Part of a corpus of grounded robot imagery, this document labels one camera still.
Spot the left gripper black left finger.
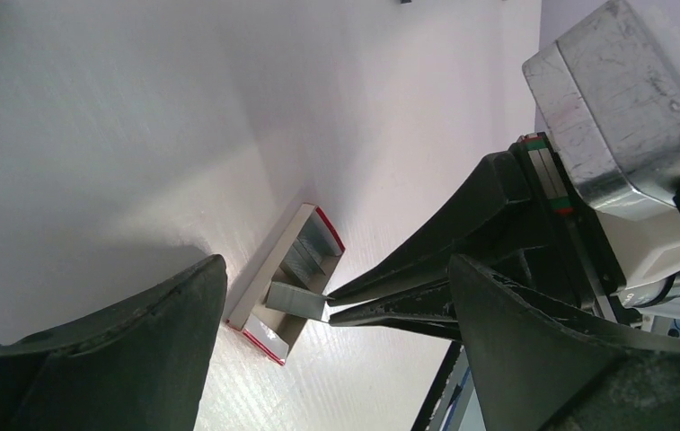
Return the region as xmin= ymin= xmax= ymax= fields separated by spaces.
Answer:
xmin=0 ymin=255 xmax=227 ymax=430

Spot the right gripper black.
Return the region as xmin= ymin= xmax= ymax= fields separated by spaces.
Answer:
xmin=329 ymin=132 xmax=643 ymax=324

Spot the staple box tray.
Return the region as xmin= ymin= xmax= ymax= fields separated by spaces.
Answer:
xmin=225 ymin=203 xmax=345 ymax=365

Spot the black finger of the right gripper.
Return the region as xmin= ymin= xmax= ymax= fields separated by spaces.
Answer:
xmin=329 ymin=282 xmax=462 ymax=342

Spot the silver staple strip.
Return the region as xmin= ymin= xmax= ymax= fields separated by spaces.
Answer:
xmin=265 ymin=282 xmax=329 ymax=322
xmin=279 ymin=238 xmax=326 ymax=288
xmin=297 ymin=207 xmax=345 ymax=263

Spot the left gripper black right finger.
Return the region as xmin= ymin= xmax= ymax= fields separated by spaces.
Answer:
xmin=448 ymin=255 xmax=680 ymax=430

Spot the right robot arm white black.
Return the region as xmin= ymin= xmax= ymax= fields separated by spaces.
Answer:
xmin=329 ymin=133 xmax=680 ymax=341

